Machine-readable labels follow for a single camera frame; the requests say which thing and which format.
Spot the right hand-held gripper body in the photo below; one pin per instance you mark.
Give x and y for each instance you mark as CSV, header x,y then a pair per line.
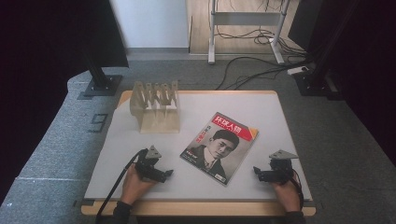
x,y
278,169

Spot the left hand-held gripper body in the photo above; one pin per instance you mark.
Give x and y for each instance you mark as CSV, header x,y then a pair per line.
x,y
148,164

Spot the magazine with portrait cover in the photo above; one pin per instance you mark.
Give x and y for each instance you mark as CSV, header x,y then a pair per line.
x,y
219,148

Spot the wooden magazine rack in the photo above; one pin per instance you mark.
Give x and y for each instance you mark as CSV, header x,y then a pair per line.
x,y
156,107

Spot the person's left hand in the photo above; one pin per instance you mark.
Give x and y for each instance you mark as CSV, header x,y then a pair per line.
x,y
135,186

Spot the person's right hand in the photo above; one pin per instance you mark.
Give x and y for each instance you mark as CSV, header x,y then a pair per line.
x,y
287,194

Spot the black metal stand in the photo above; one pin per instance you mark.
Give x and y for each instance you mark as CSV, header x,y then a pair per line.
x,y
101,74
317,74

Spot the white power strip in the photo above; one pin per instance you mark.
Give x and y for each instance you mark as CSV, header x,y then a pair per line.
x,y
298,70

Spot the black curtain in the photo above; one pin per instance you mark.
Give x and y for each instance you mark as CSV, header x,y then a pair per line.
x,y
367,62
46,62

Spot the white desk frame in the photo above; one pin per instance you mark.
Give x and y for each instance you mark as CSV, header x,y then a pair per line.
x,y
246,18

